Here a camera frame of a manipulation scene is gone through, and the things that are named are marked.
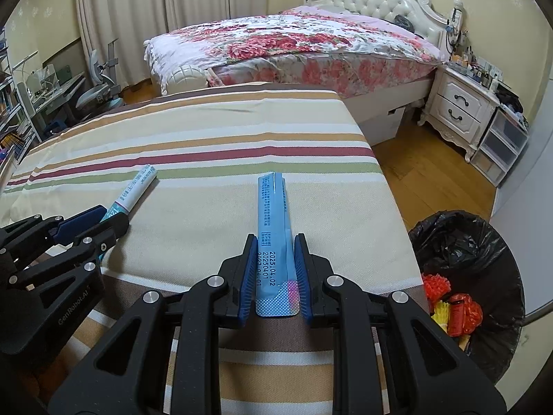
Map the grey desk chair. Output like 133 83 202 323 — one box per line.
76 38 124 117

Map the striped bedsheet mattress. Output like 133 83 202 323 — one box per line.
1 84 422 414

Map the black bagged trash bin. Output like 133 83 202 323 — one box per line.
409 210 525 383

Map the floral pink quilt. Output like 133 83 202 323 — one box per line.
143 6 443 99

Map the yellow foam fruit net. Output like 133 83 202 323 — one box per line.
431 301 450 333

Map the bookshelf with books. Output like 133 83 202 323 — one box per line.
0 28 38 165

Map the white plastic drawer unit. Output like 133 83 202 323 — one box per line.
470 105 529 187

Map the red mesh fruit net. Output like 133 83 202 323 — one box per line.
422 274 452 304

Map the teal white tube box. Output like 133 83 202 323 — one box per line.
102 164 158 221

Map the blue foil snack wrapper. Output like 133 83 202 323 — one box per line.
255 173 300 317

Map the clutter of bottles on nightstand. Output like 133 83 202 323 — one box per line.
446 7 529 118

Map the beige pleated curtain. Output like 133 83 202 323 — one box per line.
76 0 267 87

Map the grey study desk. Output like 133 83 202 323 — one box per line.
16 72 85 140

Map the white two-drawer nightstand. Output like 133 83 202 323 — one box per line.
417 65 499 163

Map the white under-bed storage box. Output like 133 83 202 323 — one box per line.
359 107 405 146

